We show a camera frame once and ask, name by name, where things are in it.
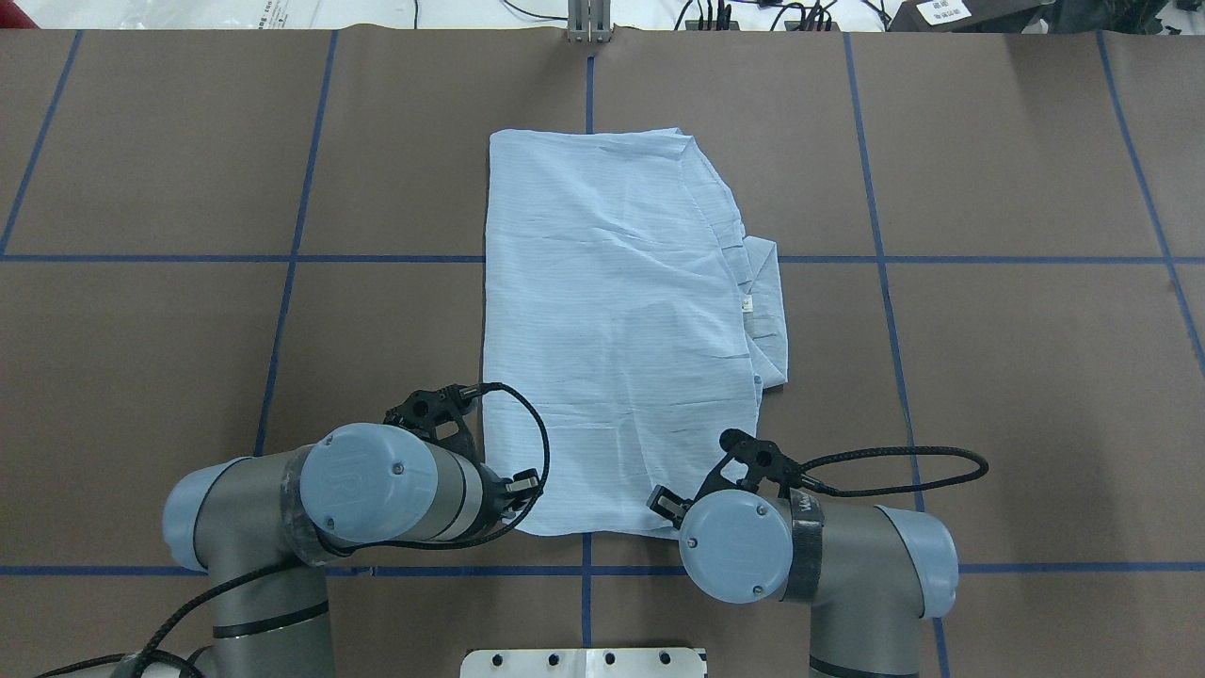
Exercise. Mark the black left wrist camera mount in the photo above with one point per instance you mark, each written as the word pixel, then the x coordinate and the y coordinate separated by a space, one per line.
pixel 438 417

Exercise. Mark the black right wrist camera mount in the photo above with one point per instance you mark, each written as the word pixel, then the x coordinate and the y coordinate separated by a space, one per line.
pixel 748 461

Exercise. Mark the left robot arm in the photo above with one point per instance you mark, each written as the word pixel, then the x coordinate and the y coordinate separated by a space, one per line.
pixel 264 531

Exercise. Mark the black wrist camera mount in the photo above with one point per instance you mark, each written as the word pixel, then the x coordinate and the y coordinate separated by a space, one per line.
pixel 438 417
pixel 748 461

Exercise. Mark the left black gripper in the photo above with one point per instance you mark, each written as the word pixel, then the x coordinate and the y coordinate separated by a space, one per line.
pixel 491 498

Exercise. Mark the black labelled box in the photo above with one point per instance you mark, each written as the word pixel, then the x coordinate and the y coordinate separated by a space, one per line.
pixel 967 17

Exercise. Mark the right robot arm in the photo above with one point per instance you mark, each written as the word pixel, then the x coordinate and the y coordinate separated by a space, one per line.
pixel 869 575

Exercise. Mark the aluminium frame post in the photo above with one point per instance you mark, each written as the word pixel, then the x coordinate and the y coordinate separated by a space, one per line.
pixel 589 21

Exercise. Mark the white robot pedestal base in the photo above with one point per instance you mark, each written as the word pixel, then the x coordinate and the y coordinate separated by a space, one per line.
pixel 587 662

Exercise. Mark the light blue button-up shirt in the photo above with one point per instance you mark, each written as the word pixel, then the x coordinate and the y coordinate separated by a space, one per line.
pixel 626 301

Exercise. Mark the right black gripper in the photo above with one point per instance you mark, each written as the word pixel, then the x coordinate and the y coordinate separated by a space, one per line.
pixel 666 502

